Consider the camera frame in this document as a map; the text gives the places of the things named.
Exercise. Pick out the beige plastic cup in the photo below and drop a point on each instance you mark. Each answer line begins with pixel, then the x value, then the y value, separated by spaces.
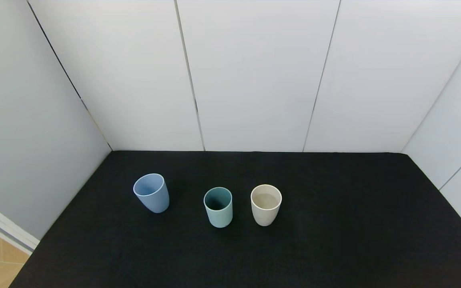
pixel 264 216

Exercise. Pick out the mint green plastic cup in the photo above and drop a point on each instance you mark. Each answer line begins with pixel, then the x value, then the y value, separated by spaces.
pixel 218 218

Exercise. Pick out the blue plastic cup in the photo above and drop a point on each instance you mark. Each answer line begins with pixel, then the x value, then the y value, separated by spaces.
pixel 154 200

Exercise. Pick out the white baseboard trim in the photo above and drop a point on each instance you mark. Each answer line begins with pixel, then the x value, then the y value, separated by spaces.
pixel 2 228

